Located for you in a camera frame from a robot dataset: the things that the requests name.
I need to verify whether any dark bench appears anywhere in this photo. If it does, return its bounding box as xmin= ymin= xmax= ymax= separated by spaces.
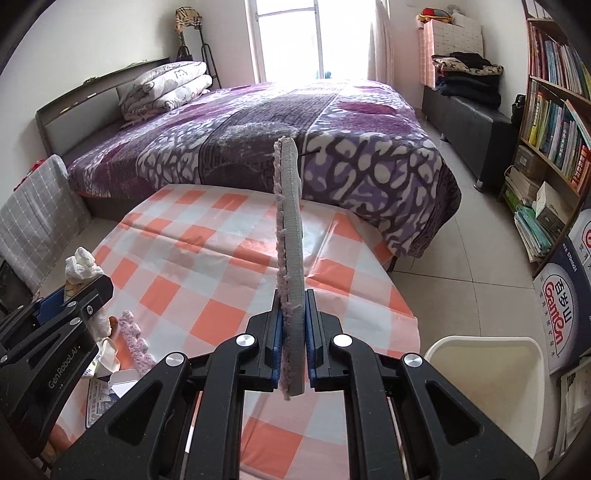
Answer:
xmin=422 ymin=86 xmax=517 ymax=194

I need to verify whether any pile of dark clothes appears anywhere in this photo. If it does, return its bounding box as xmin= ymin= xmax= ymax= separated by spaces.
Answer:
xmin=432 ymin=52 xmax=504 ymax=110

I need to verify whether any white tissue wad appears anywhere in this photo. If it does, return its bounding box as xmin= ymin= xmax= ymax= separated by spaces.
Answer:
xmin=64 ymin=247 xmax=104 ymax=301

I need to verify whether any white plastic trash bin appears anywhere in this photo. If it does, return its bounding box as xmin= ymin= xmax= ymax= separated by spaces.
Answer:
xmin=425 ymin=335 xmax=545 ymax=457

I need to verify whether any folded white floral duvet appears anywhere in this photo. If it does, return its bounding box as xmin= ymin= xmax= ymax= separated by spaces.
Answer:
xmin=119 ymin=61 xmax=213 ymax=124

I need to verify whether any pink white drawer cabinet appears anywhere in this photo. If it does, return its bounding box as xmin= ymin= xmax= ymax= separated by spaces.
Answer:
xmin=418 ymin=18 xmax=484 ymax=89

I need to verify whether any wooden bookshelf with books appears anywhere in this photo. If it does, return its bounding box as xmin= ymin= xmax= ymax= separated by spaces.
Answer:
xmin=500 ymin=1 xmax=590 ymax=274

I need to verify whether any blue white medicine box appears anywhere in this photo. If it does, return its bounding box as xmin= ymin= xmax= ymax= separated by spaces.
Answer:
xmin=85 ymin=369 xmax=140 ymax=429

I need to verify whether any pink fuzzy foam strip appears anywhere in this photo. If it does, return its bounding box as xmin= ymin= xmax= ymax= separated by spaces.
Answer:
xmin=118 ymin=310 xmax=156 ymax=375

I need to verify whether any grey checkered cushion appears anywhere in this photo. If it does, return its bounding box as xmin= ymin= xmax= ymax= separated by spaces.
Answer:
xmin=0 ymin=155 xmax=91 ymax=292

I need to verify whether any blue white cardboard box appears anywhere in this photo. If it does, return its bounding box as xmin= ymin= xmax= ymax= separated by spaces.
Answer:
xmin=534 ymin=212 xmax=591 ymax=375

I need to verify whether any black metal coat stand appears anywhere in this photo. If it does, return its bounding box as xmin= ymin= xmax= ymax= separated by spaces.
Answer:
xmin=174 ymin=6 xmax=221 ymax=88

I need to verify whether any dark wooden headboard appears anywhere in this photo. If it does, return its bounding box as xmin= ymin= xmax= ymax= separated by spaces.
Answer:
xmin=35 ymin=58 xmax=168 ymax=157

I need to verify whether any purple patterned bed quilt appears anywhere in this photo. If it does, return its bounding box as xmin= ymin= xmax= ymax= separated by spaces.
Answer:
xmin=68 ymin=80 xmax=462 ymax=257

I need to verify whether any orange white checkered tablecloth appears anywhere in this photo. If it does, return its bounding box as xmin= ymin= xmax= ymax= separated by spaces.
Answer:
xmin=48 ymin=183 xmax=422 ymax=478

